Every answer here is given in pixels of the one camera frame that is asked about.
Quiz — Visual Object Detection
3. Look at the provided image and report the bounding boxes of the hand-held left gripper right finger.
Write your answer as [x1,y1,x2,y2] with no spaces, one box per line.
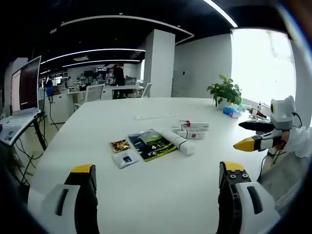
[217,160,281,234]

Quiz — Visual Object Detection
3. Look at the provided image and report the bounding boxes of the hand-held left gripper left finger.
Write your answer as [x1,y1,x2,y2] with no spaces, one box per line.
[28,164,99,234]

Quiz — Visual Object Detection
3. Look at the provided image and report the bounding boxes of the red collar skincare bottle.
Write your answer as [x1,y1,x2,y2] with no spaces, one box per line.
[178,119,210,129]

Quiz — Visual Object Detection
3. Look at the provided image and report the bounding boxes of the silver skincare sachet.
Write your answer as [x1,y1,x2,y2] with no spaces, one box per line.
[111,152,139,169]

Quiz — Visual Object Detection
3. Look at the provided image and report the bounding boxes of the large white skincare tube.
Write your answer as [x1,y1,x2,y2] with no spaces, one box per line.
[158,130,195,156]

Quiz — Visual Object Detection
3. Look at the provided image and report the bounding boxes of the gold foil skincare sachet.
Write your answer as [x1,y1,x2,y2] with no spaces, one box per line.
[109,139,132,154]

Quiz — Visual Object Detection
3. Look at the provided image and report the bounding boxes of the green black skincare pouch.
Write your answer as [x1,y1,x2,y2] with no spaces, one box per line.
[128,128,178,162]

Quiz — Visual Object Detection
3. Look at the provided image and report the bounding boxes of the person's right hand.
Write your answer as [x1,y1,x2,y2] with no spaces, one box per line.
[274,130,291,149]

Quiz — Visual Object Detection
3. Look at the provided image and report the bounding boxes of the blue tissue pack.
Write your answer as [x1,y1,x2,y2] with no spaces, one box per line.
[223,106,242,119]

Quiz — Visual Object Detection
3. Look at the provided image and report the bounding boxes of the grey mesh office chair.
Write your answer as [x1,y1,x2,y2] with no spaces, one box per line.
[258,151,312,217]

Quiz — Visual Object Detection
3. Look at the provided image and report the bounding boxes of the green potted plant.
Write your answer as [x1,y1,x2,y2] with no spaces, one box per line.
[207,74,243,109]

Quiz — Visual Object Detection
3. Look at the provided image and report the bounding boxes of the black-legged laptop table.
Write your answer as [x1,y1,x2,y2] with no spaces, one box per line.
[0,109,48,186]

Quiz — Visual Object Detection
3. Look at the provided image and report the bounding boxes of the white office desk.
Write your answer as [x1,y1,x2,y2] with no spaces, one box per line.
[48,91,86,122]

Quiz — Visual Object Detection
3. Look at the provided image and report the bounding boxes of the white mesh office chair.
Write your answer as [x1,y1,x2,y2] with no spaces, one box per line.
[84,84,105,103]
[142,82,153,98]

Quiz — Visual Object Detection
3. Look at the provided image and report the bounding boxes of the long white ceiling light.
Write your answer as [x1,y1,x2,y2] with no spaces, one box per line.
[203,0,238,27]
[41,48,146,64]

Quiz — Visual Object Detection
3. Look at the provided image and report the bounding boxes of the open laptop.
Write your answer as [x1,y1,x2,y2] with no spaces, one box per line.
[0,55,42,144]

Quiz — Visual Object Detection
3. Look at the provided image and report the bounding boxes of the curved ceiling light track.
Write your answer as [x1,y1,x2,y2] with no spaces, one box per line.
[50,15,195,46]

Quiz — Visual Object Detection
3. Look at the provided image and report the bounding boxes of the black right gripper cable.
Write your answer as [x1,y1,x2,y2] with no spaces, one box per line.
[258,111,303,182]

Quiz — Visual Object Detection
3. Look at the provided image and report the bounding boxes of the black floor cables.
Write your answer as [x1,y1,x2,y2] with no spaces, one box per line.
[12,141,37,186]

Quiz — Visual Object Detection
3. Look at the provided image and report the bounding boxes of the white table cable cover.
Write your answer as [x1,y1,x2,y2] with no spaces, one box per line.
[135,112,180,120]

